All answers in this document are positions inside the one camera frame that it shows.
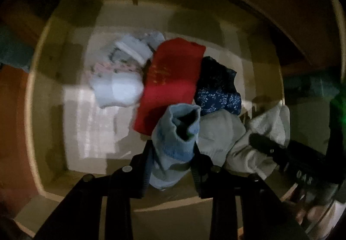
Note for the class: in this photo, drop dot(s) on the grey underwear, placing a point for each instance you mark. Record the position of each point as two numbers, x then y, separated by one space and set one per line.
229 134

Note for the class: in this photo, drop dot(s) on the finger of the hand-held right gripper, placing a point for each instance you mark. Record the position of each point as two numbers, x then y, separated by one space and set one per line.
263 144

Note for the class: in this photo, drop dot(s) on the light floral underwear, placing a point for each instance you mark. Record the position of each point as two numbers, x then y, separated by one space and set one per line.
119 88

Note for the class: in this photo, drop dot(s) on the wooden nightstand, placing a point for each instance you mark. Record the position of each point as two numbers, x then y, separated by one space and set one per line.
270 12

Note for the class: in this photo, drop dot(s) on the wooden drawer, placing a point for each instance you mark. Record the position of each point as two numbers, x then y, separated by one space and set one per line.
89 126

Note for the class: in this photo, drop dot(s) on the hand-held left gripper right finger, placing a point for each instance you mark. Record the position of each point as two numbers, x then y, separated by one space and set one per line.
196 169

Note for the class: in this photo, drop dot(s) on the person's right hand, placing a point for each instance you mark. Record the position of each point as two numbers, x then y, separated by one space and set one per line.
302 210

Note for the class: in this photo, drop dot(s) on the light blue sock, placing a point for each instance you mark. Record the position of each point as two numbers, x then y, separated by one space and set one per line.
174 134

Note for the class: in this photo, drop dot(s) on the navy floral underwear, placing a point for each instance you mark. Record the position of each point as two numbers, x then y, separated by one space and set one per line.
216 91

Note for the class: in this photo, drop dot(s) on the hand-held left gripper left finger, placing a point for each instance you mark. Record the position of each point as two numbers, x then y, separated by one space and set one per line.
146 167

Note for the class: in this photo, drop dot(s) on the pale blue underwear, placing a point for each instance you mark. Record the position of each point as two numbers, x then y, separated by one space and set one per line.
135 48

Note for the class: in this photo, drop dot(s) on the red underwear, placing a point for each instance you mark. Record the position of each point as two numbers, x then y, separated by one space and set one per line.
170 85

